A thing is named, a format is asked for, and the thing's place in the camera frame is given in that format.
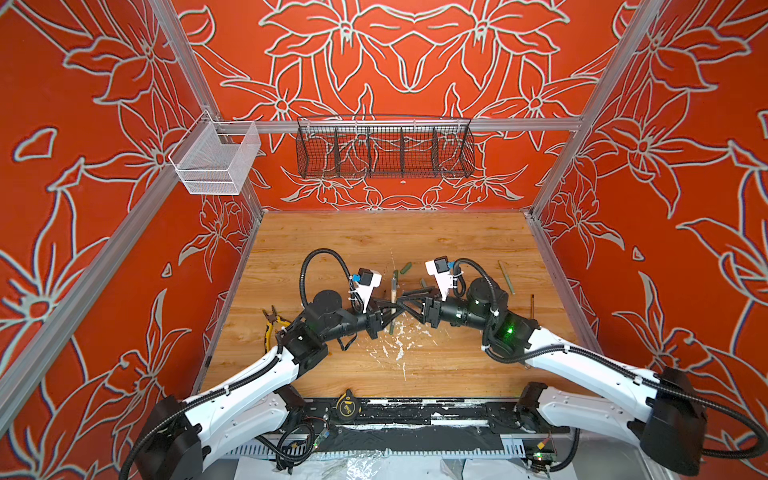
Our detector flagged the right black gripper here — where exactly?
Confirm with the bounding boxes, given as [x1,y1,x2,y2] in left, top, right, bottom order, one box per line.
[398,285,498,335]

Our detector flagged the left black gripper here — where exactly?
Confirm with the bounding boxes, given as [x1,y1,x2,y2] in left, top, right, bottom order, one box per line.
[321,296,403,343]

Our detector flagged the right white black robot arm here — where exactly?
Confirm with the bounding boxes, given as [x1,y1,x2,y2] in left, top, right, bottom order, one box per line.
[397,278,707,476]

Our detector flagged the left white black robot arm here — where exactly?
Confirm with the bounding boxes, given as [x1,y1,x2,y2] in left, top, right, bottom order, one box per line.
[118,290,404,479]

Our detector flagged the small circuit board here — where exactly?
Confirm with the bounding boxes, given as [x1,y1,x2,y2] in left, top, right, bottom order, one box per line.
[526,442,557,471]

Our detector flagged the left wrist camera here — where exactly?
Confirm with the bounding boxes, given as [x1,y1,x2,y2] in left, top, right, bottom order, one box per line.
[351,268,382,313]

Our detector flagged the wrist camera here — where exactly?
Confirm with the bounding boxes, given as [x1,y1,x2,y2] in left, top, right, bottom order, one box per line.
[425,256,457,301]
[351,268,382,313]

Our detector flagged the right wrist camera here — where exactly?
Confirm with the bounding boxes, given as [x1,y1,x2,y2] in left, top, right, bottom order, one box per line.
[425,256,457,301]

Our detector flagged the left black corrugated cable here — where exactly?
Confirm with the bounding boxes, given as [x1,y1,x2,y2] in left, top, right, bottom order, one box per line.
[299,248,354,310]

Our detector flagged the black corrugated cable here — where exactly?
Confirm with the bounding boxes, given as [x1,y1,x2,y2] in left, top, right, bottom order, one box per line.
[299,248,354,310]
[482,344,768,460]

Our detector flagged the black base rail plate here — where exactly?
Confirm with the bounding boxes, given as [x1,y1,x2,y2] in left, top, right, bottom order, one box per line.
[287,397,571,436]

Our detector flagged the yellow handled pliers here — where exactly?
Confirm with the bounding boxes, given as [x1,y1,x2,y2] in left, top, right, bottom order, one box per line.
[262,305,291,353]

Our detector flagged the black wire basket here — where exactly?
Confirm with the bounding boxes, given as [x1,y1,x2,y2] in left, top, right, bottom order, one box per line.
[296,115,477,180]

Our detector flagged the white slotted cable duct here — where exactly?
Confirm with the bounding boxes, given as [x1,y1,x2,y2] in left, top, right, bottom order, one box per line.
[221,437,529,462]

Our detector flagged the white wire basket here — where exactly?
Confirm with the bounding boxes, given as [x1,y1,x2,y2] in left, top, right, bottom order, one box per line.
[169,120,261,196]

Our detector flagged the right black corrugated cable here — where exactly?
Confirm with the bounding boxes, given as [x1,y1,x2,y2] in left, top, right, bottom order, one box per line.
[482,344,768,460]

